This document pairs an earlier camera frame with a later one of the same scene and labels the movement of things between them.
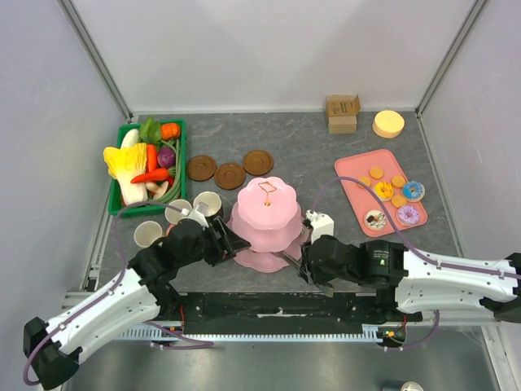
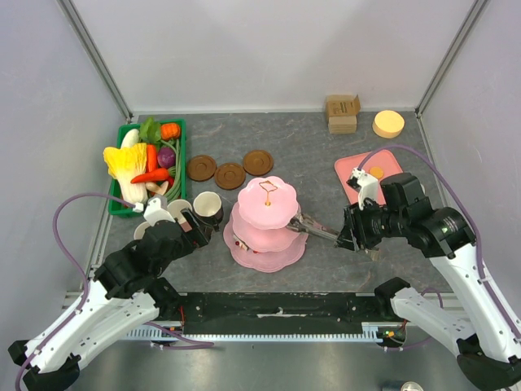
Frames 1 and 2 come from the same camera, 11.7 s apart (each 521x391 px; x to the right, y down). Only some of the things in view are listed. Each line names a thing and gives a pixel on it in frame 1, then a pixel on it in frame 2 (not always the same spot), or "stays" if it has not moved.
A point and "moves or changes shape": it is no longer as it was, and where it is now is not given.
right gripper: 303,261 → 365,205
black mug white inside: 213,200 stays
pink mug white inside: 172,215 stays
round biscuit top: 376,173 stays
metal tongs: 325,290 moves or changes shape
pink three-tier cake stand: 268,219 stays
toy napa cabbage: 125,164 stays
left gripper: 229,243 → 199,235
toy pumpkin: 170,130 stays
